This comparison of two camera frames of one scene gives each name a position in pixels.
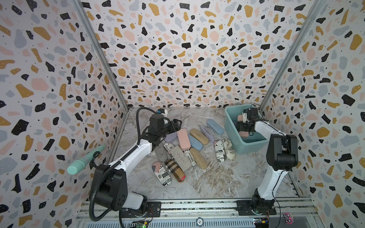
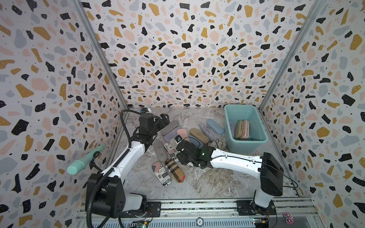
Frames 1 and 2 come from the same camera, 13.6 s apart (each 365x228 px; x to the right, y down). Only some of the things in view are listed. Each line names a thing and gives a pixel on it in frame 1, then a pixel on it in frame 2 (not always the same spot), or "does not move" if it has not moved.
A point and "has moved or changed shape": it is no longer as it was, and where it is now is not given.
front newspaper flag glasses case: (162, 174) does not move
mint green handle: (78, 165) does not move
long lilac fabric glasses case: (170, 137) does not move
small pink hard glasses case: (242, 133) has moved or changed shape
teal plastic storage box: (240, 144) does not move
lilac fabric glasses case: (207, 133) to (232, 127)
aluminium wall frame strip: (81, 7) does not move
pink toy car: (289, 218) does not move
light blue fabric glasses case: (215, 126) does not move
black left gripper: (172, 124) to (166, 119)
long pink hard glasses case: (185, 143) does not move
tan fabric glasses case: (199, 136) to (239, 129)
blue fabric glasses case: (195, 143) does not move
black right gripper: (241, 126) to (183, 160)
